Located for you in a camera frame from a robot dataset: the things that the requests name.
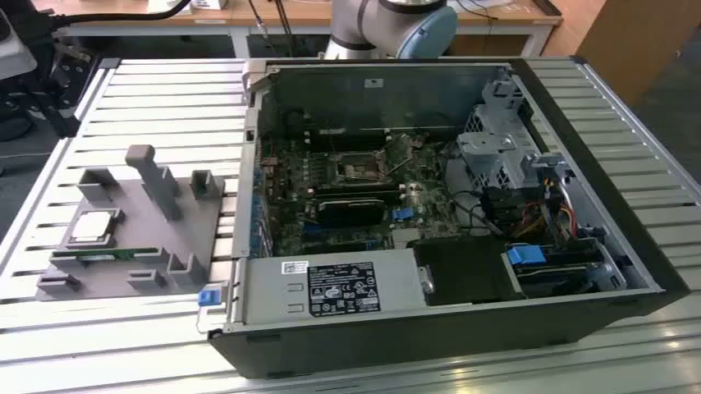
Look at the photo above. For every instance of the silver metal drive cage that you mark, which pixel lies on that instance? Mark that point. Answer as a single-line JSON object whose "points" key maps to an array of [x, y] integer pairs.
{"points": [[488, 143]]}

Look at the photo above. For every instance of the grey power supply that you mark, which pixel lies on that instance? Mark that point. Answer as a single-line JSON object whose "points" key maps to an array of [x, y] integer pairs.
{"points": [[264, 295]]}

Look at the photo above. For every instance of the blue case latch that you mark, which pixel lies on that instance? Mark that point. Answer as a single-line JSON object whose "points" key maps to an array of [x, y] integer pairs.
{"points": [[209, 298]]}

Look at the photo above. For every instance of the metal disk bay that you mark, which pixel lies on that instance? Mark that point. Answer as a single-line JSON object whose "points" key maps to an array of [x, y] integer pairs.
{"points": [[569, 267]]}

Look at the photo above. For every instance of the white box on desk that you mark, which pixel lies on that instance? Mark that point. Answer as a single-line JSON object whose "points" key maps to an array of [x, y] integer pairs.
{"points": [[205, 5]]}

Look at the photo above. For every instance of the green motherboard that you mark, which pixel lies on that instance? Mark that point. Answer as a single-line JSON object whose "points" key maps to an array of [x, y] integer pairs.
{"points": [[428, 193]]}

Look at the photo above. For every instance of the CPU socket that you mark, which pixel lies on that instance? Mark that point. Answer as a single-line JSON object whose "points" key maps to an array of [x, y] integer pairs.
{"points": [[358, 168]]}

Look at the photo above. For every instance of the black RAM slot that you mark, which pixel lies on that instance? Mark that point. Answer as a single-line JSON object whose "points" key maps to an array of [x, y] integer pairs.
{"points": [[356, 189], [350, 134], [353, 144], [356, 196]]}

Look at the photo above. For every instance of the grey plastic parts rack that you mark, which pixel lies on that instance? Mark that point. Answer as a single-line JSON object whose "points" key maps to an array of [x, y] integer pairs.
{"points": [[137, 205]]}

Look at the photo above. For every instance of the black expansion slot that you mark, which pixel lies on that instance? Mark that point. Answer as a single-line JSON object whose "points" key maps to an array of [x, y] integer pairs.
{"points": [[332, 247]]}

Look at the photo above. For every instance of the wooden desk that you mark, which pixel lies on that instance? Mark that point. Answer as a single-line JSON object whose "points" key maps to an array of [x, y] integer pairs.
{"points": [[515, 18]]}

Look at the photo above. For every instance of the wooden cabinet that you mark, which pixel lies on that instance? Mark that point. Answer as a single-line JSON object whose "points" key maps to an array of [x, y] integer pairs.
{"points": [[642, 41]]}

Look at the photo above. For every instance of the black plastic shroud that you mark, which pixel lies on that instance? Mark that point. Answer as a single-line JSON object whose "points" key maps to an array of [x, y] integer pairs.
{"points": [[465, 271]]}

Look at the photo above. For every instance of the small black graphics card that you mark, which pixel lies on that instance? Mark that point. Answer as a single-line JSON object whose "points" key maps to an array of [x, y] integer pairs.
{"points": [[350, 213]]}

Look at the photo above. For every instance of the silver square CPU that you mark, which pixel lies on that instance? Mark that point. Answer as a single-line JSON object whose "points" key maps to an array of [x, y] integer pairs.
{"points": [[93, 227]]}

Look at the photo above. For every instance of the blue disk carrier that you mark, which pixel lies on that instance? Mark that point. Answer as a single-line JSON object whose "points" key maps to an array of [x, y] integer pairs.
{"points": [[525, 255]]}

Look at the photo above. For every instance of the green RAM stick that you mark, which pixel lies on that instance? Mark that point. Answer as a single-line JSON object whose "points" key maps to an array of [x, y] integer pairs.
{"points": [[137, 250]]}

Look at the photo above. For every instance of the black open PC case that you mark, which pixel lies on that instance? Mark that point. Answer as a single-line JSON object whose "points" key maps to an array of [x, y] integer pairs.
{"points": [[384, 349]]}

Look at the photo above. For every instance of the blue board connector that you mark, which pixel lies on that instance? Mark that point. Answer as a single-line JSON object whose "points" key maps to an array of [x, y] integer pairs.
{"points": [[403, 213]]}

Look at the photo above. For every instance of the silver chipset heatsink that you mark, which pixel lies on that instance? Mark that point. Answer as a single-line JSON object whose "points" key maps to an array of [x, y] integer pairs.
{"points": [[405, 238]]}

